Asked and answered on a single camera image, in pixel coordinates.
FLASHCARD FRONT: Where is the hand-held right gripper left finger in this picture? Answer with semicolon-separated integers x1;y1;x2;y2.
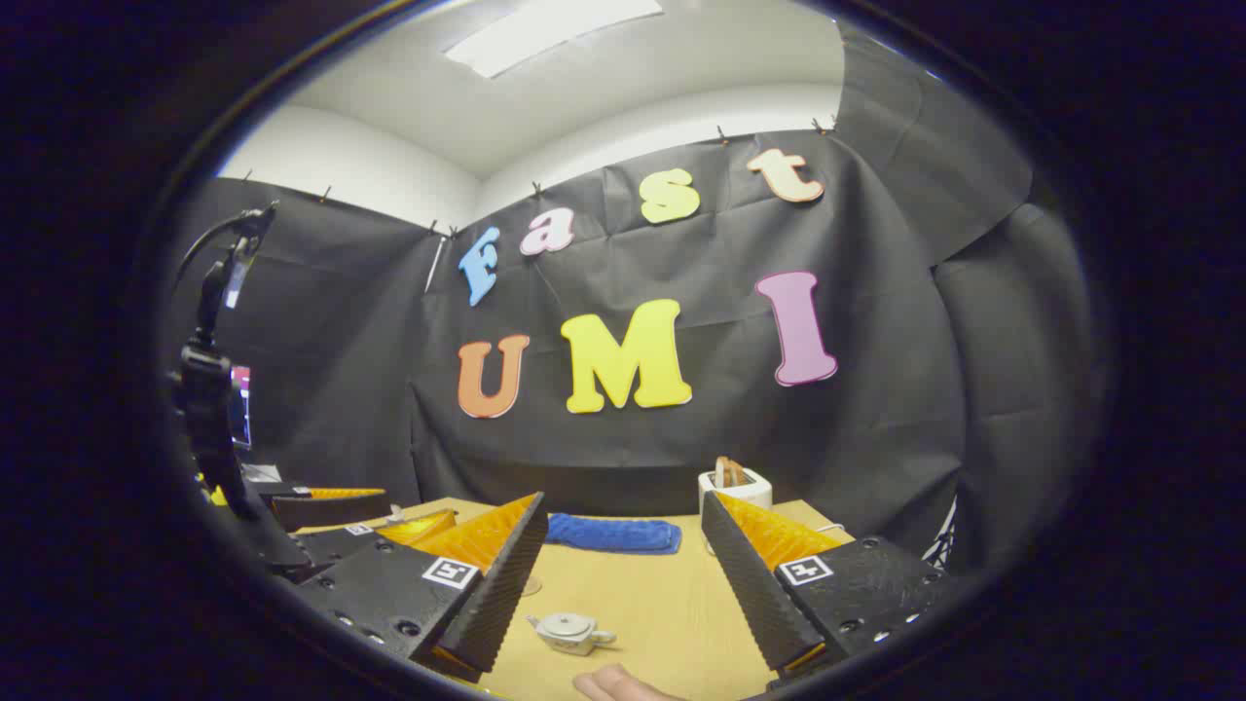
295;492;549;675

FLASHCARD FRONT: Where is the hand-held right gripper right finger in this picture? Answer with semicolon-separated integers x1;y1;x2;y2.
701;490;950;683

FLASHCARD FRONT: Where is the white floral teacup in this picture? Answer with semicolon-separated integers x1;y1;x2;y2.
527;615;618;656

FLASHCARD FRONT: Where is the computer monitor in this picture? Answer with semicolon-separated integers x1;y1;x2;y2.
229;365;254;449

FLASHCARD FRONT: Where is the white toaster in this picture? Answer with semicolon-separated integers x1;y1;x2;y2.
698;469;774;536

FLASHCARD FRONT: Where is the blue towel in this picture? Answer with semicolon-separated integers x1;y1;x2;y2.
545;513;682;556

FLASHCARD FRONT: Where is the black backdrop cloth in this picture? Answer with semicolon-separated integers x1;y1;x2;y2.
161;19;1111;585

